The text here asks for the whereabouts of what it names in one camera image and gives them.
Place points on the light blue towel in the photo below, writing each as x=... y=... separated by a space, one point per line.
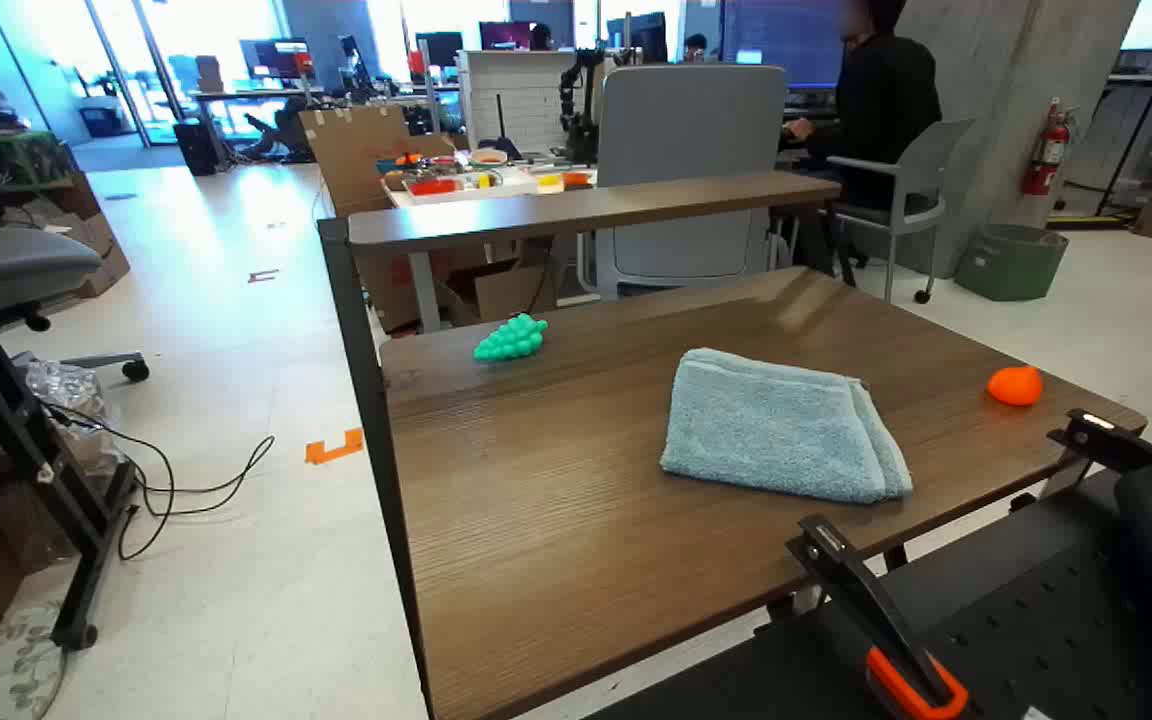
x=778 y=426

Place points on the green toy grapes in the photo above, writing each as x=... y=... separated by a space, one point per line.
x=511 y=336

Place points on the cardboard box under desk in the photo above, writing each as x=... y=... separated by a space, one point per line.
x=513 y=294

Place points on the long wooden desk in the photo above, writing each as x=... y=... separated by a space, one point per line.
x=576 y=208

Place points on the colourful toy pile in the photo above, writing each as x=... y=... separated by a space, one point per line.
x=434 y=181

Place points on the black upright machine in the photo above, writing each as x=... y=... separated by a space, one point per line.
x=582 y=120

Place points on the orange floor tape mark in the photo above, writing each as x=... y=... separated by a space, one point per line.
x=332 y=449

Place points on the white cabinet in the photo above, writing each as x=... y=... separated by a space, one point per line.
x=529 y=84

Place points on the large upright cardboard sheet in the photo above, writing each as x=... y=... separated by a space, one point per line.
x=357 y=152

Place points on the large blue screen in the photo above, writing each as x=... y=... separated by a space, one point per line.
x=789 y=43

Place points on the light grey armchair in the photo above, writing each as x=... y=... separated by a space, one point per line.
x=922 y=174

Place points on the person in black clothes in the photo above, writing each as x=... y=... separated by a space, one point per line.
x=883 y=92

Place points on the orange toy carrot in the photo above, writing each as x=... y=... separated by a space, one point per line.
x=1015 y=385

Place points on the green bin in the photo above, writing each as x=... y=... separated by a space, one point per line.
x=1010 y=260

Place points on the red fire extinguisher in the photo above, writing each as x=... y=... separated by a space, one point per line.
x=1044 y=152

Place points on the white plastic bag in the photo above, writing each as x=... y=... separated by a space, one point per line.
x=58 y=385

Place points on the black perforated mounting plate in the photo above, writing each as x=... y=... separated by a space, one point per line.
x=1031 y=625

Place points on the black metal stand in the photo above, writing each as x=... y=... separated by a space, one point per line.
x=17 y=426

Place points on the dark grey office chair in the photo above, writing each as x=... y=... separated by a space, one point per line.
x=11 y=260

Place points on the black slanted pole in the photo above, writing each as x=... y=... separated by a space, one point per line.
x=1150 y=105

